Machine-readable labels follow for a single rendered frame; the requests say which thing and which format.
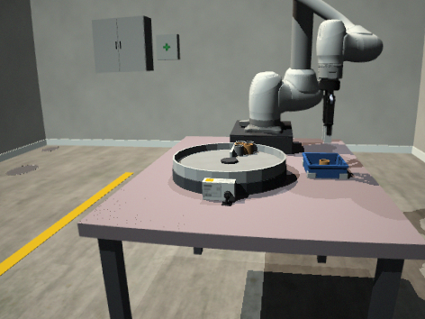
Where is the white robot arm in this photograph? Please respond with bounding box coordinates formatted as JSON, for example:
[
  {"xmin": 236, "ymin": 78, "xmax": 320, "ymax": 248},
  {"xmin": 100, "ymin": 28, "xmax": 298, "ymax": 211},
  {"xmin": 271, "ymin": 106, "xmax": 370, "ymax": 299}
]
[{"xmin": 240, "ymin": 0, "xmax": 383, "ymax": 133}]

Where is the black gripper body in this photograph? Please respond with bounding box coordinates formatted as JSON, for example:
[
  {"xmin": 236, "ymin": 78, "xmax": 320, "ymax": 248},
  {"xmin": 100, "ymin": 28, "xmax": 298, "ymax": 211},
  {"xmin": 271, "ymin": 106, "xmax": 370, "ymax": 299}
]
[{"xmin": 320, "ymin": 80, "xmax": 340, "ymax": 104}]

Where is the blue crate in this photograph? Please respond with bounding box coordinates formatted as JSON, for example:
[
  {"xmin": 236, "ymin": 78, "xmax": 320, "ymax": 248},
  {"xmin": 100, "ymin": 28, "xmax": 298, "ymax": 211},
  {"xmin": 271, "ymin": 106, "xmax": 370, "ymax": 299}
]
[{"xmin": 302, "ymin": 152, "xmax": 348, "ymax": 179}]

